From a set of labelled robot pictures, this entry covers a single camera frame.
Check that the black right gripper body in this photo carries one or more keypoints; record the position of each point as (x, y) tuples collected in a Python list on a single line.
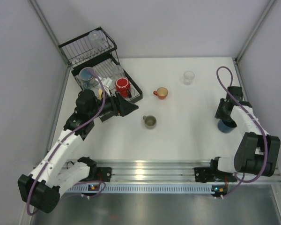
[(224, 110)]

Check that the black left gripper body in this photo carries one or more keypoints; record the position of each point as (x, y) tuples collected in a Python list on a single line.
[(117, 104)]

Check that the dark blue mug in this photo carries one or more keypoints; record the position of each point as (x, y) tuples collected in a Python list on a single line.
[(226, 127)]

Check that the yellow mug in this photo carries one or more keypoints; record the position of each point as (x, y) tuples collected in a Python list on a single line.
[(100, 92)]

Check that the red mug black handle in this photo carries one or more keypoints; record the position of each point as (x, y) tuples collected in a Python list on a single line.
[(123, 87)]

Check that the clear glass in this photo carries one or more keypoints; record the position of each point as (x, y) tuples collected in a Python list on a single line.
[(96, 40), (188, 77), (117, 72)]

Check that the blue ceramic jug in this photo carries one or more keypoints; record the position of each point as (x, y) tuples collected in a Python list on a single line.
[(87, 77)]

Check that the black wire dish rack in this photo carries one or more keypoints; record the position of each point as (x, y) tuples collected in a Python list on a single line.
[(80, 54)]

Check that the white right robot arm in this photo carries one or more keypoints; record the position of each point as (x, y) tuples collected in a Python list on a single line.
[(258, 150)]

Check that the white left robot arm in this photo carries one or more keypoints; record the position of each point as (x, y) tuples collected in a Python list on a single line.
[(45, 184)]

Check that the olive green small cup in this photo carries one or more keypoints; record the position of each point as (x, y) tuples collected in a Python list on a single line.
[(149, 121)]

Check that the orange small cup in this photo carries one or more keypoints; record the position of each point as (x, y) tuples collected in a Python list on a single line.
[(161, 93)]

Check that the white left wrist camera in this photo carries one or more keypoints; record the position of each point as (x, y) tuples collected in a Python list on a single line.
[(107, 82)]

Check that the aluminium mounting rail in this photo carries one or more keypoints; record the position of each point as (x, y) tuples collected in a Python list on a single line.
[(152, 171)]

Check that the slotted cable duct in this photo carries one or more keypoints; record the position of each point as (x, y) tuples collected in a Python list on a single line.
[(144, 189)]

